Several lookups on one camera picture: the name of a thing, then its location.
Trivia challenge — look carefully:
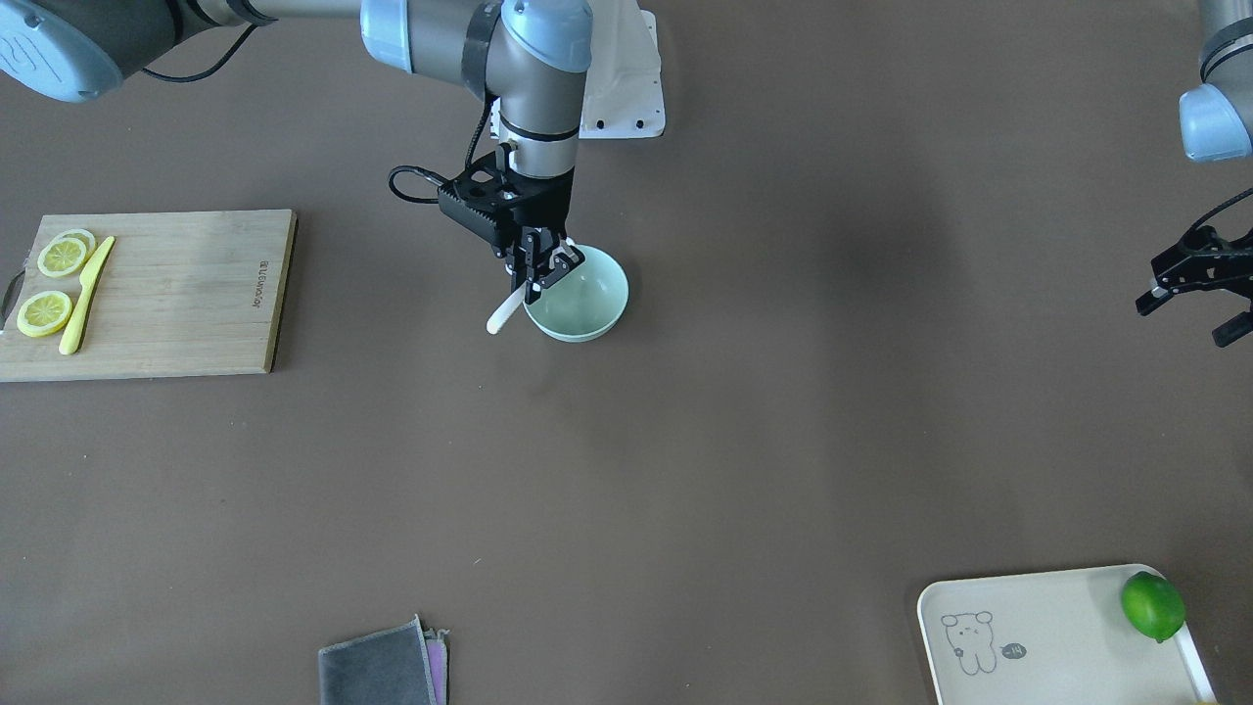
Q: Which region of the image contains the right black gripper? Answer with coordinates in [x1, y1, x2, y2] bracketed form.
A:
[504, 168, 586, 304]

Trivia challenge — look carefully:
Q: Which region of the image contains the white ceramic spoon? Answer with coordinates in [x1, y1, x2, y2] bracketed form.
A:
[485, 286, 529, 336]

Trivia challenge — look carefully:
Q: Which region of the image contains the pale green bowl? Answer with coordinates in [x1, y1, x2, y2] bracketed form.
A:
[523, 244, 629, 343]

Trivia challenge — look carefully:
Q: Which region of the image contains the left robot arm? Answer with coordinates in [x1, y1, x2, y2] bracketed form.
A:
[1179, 1, 1250, 301]

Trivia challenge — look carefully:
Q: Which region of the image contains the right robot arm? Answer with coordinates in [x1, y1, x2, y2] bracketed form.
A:
[1, 1, 591, 306]

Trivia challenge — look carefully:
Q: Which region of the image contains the green lime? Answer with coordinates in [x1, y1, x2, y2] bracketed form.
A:
[1120, 571, 1187, 642]

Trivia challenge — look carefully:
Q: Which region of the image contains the cream rabbit tray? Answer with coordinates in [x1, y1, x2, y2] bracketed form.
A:
[916, 563, 1217, 704]

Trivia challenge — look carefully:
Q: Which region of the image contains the bamboo cutting board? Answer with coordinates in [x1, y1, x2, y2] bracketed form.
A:
[1, 210, 299, 381]

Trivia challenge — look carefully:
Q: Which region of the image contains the grey folded cloth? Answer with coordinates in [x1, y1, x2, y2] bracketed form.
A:
[317, 616, 450, 704]

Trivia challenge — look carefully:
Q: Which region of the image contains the lemon slice stacked pair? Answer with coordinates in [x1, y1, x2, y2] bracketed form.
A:
[38, 228, 96, 278]

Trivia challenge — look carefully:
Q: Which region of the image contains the yellow plastic knife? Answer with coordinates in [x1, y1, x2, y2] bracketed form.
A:
[58, 235, 117, 354]

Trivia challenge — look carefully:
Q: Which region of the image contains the white camera post base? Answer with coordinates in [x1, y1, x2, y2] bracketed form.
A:
[579, 1, 667, 140]

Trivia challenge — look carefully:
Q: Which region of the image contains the lemon slice near handle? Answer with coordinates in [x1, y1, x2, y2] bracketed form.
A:
[15, 291, 74, 338]

